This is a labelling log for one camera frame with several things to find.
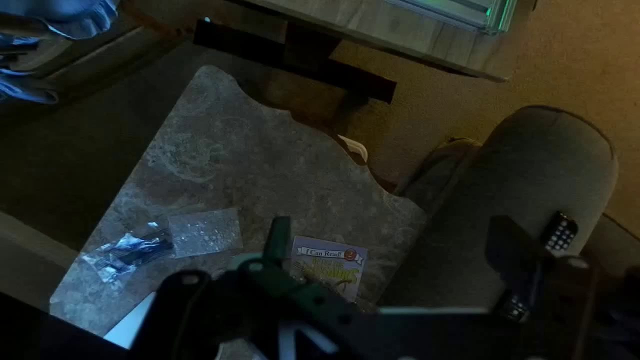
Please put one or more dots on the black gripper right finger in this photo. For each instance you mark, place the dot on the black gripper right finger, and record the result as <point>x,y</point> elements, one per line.
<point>513,257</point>

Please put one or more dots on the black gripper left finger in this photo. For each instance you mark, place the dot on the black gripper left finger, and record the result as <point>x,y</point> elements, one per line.
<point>276,240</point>

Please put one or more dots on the black remote control grey buttons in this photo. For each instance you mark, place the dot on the black remote control grey buttons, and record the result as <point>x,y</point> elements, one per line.
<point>560,233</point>

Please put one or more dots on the grey fabric sofa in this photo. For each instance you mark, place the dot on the grey fabric sofa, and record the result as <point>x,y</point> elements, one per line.
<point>533,166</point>

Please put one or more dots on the children's I Can Read book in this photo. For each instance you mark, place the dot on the children's I Can Read book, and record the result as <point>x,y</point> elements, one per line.
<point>330,263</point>

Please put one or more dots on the clear plastic zip bag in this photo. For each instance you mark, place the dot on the clear plastic zip bag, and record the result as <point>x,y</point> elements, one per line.
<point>202,233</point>

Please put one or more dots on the white paper sheet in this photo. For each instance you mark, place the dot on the white paper sheet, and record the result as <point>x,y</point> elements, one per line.
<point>131,322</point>

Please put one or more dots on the black metal base bar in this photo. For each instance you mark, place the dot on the black metal base bar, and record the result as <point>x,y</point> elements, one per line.
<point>293,61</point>

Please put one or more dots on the blue crumpled cloth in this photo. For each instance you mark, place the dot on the blue crumpled cloth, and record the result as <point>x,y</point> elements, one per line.
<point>46,46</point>

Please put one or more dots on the green lit aluminium frame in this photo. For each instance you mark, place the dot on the green lit aluminium frame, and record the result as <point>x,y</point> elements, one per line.
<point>467,11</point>

